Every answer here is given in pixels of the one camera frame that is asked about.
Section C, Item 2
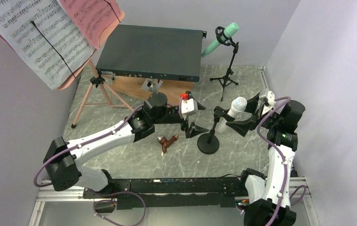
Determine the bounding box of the green microphone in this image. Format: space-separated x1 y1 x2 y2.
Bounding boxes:
201 22 239 58

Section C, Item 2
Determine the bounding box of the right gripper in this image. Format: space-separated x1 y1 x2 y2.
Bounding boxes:
226 93 282 137

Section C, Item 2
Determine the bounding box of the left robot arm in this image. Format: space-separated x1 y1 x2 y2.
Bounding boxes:
40 91 207 198

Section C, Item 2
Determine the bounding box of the black tripod mic stand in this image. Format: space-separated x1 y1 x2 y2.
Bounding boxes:
209 26 239 102

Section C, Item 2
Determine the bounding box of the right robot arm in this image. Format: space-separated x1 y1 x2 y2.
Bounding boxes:
226 91 305 226

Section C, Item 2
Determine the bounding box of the dark rack audio unit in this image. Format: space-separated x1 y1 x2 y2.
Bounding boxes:
95 24 207 82

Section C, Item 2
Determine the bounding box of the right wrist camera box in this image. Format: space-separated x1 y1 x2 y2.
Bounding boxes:
259 90 276 106

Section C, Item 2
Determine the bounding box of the wooden board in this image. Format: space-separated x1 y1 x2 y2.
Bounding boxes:
111 76 194 105

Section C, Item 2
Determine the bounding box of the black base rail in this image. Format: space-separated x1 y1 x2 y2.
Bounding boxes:
83 176 248 210

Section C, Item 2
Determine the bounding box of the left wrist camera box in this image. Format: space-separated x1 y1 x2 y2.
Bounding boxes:
179 93 197 118

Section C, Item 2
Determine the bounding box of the pink sheet music page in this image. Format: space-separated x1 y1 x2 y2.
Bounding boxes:
58 0 125 49

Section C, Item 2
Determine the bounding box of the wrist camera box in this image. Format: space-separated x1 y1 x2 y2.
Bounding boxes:
259 90 276 106
179 93 197 118

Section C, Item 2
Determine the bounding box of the white microphone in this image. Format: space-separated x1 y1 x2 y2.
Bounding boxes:
217 97 247 133

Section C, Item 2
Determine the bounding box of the brown plastic faucet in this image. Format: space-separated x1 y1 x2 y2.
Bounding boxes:
157 135 178 155

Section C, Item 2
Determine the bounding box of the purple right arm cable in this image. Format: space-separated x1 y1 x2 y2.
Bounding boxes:
237 96 308 226

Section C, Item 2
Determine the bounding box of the black round-base mic stand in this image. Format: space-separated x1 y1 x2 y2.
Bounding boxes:
197 106 234 154

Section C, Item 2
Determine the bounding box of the metal bracket under unit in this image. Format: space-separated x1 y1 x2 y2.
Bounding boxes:
141 78 163 93

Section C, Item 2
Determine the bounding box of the white sheet music page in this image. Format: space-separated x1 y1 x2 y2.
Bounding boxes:
0 0 95 89

